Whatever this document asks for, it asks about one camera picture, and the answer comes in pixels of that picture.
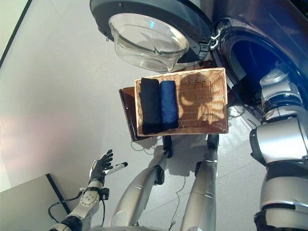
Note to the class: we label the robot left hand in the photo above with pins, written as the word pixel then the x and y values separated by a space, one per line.
pixel 99 168

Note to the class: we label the blue cloth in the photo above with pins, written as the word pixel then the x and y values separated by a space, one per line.
pixel 168 106

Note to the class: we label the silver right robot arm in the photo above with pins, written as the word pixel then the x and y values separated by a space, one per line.
pixel 281 144

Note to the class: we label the round glass washing machine door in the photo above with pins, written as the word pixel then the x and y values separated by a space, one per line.
pixel 149 48

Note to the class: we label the dark front-load washing machine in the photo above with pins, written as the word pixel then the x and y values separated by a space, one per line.
pixel 252 24

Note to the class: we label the silver left robot leg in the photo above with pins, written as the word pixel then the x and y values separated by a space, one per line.
pixel 137 192

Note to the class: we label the dark brown wooden stool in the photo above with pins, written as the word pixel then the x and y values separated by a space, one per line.
pixel 127 113

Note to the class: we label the black cloth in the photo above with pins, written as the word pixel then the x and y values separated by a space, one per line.
pixel 150 106

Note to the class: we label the grey panel with black edge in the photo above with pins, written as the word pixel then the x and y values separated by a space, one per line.
pixel 24 204

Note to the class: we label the tan wicker laundry basket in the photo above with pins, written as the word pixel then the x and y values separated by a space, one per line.
pixel 202 106

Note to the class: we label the black baseboard strip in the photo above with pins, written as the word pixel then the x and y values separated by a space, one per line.
pixel 14 36

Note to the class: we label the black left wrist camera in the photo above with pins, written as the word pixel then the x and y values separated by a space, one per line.
pixel 105 194

